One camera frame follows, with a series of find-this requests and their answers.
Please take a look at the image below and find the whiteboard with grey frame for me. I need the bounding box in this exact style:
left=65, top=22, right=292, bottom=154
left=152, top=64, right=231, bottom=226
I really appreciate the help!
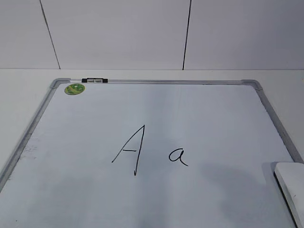
left=0, top=78, right=303, bottom=228

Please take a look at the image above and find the black marker clip holder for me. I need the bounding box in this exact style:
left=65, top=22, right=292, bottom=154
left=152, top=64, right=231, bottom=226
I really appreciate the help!
left=81, top=77, right=108, bottom=83

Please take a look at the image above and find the white whiteboard eraser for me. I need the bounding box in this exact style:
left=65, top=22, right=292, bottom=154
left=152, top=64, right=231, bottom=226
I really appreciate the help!
left=274, top=162, right=304, bottom=228

